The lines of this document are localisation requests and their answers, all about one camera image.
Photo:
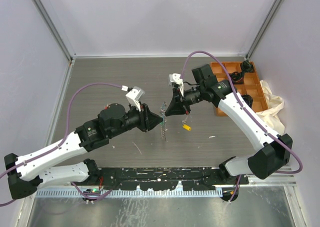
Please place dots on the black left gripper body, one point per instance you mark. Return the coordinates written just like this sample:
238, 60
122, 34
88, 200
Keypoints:
143, 117

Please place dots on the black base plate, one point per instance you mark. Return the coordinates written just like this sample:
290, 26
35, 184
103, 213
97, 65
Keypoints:
159, 178

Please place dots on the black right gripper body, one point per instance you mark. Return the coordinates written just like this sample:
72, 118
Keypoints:
187, 108

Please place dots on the orange wooden divided tray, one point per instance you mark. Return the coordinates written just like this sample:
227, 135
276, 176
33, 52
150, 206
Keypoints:
248, 85

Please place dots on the yellow tag key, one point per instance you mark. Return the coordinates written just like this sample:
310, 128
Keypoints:
184, 123

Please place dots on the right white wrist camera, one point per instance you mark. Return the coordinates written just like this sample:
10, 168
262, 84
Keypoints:
176, 82

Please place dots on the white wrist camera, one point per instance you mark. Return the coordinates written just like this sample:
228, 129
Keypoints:
133, 96
176, 82

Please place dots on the metal key holder blue handle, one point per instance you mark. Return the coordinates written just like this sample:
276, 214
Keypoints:
162, 111

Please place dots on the cream cloth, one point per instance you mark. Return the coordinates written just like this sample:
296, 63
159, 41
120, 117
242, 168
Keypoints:
275, 104

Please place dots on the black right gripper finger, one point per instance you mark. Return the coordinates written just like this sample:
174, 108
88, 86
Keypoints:
175, 112
175, 101

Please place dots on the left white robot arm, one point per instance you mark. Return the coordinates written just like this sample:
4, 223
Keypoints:
28, 173

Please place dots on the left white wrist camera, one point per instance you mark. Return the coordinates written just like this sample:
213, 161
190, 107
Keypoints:
133, 96

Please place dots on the white slotted cable duct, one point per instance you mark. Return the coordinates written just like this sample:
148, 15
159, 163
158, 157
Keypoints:
176, 193

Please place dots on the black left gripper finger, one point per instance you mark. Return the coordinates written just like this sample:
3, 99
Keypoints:
150, 125
150, 115

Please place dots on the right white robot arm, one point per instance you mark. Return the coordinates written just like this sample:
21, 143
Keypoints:
272, 150

